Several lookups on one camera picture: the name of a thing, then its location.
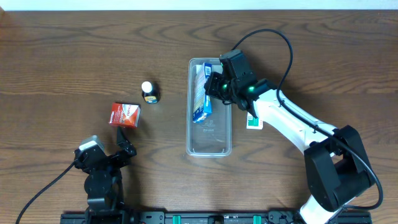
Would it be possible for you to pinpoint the red medicine box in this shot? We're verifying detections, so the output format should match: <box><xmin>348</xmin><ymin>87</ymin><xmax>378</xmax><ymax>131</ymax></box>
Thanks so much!
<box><xmin>109</xmin><ymin>103</ymin><xmax>141</xmax><ymax>128</ymax></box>

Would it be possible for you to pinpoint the blue tall carton box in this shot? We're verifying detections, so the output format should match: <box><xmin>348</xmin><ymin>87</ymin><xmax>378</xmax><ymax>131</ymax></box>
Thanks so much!
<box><xmin>193</xmin><ymin>63</ymin><xmax>212</xmax><ymax>123</ymax></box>

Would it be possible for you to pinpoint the white green box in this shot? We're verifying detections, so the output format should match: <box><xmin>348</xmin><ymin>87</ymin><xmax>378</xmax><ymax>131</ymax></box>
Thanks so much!
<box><xmin>246</xmin><ymin>113</ymin><xmax>263</xmax><ymax>130</ymax></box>

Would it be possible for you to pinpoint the dark bottle white cap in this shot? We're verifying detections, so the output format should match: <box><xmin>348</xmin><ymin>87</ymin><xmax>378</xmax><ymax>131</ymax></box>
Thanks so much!
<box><xmin>141</xmin><ymin>81</ymin><xmax>160</xmax><ymax>104</ymax></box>

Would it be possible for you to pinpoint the clear plastic container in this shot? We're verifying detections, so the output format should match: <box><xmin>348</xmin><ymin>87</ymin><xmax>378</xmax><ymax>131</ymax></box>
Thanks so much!
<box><xmin>186</xmin><ymin>58</ymin><xmax>232</xmax><ymax>158</ymax></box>

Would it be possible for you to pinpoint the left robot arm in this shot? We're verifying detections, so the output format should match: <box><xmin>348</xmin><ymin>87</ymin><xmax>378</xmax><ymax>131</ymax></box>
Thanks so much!
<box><xmin>74</xmin><ymin>127</ymin><xmax>137</xmax><ymax>212</ymax></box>

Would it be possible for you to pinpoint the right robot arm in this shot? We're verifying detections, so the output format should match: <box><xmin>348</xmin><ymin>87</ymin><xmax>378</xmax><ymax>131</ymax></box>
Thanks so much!
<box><xmin>205</xmin><ymin>50</ymin><xmax>375</xmax><ymax>223</ymax></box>

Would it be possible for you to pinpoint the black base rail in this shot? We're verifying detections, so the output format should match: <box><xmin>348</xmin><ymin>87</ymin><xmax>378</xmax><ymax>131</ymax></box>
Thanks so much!
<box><xmin>60</xmin><ymin>210</ymin><xmax>373</xmax><ymax>224</ymax></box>

